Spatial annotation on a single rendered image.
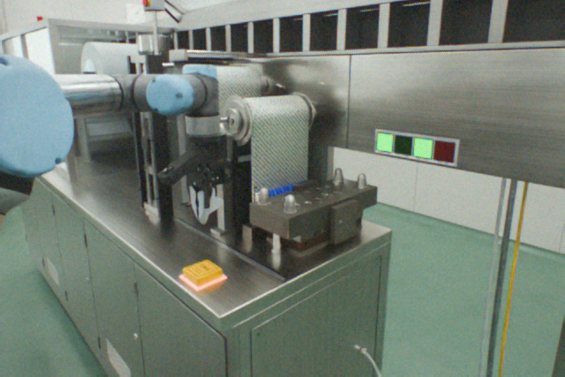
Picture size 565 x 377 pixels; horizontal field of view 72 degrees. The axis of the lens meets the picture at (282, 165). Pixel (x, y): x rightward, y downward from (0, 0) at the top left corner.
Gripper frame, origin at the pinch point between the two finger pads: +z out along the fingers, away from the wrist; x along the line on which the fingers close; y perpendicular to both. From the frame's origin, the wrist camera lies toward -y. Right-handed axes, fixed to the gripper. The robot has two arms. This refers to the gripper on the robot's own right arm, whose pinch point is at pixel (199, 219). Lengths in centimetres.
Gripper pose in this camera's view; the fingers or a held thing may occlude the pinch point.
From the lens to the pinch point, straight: 94.0
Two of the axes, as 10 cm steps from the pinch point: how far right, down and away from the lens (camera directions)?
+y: 7.3, -1.7, 6.6
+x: -6.8, -1.8, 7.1
